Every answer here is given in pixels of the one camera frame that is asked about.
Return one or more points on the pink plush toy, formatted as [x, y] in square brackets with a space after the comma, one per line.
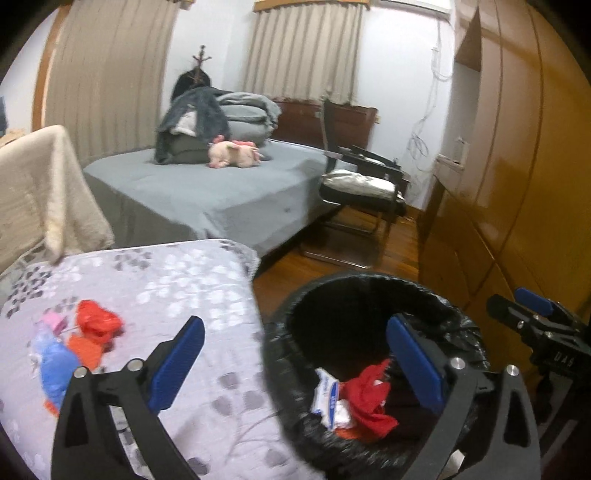
[231, 154]

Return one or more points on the folded grey duvet stack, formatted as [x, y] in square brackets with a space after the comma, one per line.
[249, 120]

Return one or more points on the orange foam net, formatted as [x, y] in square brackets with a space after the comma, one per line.
[351, 434]
[85, 350]

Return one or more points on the red plastic bag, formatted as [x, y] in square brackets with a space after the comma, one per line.
[97, 321]

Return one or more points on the narrow beige curtain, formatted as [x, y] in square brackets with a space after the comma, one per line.
[300, 50]

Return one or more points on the floral grey covered table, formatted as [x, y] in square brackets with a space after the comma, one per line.
[184, 286]

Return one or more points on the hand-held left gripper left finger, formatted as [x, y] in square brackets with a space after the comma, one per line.
[178, 364]

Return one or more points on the wide beige curtain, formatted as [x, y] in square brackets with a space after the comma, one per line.
[111, 83]

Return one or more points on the bed with grey sheet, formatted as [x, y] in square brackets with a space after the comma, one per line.
[207, 194]

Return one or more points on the pink foam net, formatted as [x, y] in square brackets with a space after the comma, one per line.
[53, 321]

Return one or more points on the short wooden pelmet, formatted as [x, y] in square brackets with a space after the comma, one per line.
[263, 7]

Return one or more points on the wooden coat rack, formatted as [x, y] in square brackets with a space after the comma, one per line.
[202, 64]

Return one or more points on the white tissue packet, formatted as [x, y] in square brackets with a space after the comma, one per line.
[325, 392]

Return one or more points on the grey chair cushion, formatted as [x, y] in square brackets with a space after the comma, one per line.
[355, 182]

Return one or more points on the wooden wardrobe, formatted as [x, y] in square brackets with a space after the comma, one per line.
[531, 138]

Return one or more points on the black cantilever chair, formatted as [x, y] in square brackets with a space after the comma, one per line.
[334, 124]

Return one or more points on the beige quilted blanket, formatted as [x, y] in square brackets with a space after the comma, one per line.
[37, 184]

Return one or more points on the bin with black liner bag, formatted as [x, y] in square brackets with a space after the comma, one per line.
[351, 323]

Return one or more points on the white tissue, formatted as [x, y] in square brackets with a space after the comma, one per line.
[344, 413]

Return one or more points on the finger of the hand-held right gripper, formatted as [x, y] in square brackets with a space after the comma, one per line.
[505, 311]
[533, 300]

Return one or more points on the red cloth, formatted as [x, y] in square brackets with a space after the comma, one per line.
[369, 397]

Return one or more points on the wooden window frame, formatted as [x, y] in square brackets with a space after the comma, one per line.
[44, 78]

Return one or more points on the blue plastic bag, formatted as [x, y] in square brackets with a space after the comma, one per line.
[55, 374]

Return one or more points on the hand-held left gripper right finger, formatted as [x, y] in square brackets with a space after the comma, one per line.
[415, 364]

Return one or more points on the white air conditioner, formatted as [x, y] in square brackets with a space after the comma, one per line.
[415, 4]

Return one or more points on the wooden nightstand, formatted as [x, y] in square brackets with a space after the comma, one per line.
[402, 194]

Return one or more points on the wooden headboard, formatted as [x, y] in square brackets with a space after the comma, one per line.
[300, 120]

